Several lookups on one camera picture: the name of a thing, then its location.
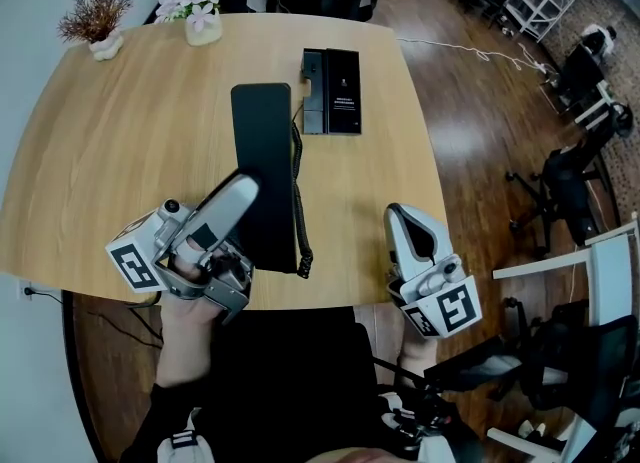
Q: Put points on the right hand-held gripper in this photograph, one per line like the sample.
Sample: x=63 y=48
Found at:
x=455 y=308

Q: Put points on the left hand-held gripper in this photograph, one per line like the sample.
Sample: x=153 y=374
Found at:
x=132 y=261

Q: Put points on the black telephone handset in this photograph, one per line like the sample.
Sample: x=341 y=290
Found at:
x=262 y=131

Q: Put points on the person's right forearm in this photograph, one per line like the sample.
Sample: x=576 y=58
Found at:
x=417 y=356

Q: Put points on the person's left forearm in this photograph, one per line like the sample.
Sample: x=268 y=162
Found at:
x=185 y=346

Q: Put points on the black telephone base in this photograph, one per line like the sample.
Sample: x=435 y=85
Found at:
x=342 y=91

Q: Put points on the person's left hand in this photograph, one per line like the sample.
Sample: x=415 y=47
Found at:
x=187 y=266

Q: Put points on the person's black clothing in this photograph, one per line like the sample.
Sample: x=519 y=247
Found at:
x=290 y=376

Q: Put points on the white desk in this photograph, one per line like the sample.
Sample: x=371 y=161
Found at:
x=610 y=271

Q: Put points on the pink flowers in pale vase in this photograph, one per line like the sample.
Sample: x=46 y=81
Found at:
x=200 y=6

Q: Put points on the black mesh office chair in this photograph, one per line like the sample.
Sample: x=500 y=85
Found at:
x=590 y=361

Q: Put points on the brown dried plant white vase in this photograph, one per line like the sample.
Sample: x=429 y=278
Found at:
x=97 y=16

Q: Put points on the white wall outlet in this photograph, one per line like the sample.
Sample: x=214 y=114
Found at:
x=26 y=291

